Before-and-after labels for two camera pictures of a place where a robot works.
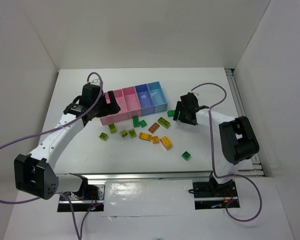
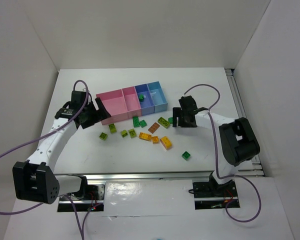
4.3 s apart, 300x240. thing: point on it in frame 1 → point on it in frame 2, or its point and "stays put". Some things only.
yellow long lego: (166, 142) stays put
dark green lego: (171, 113) → (170, 119)
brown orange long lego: (153, 128) stays put
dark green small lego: (142, 123) stays put
